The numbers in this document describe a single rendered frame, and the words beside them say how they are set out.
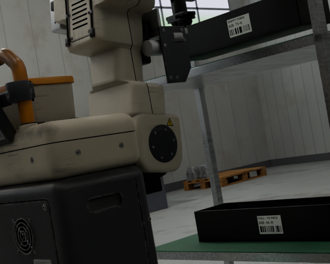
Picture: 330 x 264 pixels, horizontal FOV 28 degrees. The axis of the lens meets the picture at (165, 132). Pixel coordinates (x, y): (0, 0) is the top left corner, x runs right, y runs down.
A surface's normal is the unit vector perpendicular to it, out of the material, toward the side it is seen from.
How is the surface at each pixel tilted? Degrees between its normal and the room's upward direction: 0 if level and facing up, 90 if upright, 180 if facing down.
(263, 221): 90
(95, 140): 90
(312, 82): 90
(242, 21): 92
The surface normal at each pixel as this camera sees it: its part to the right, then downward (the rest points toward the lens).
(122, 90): -0.74, -0.03
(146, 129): 0.67, -0.13
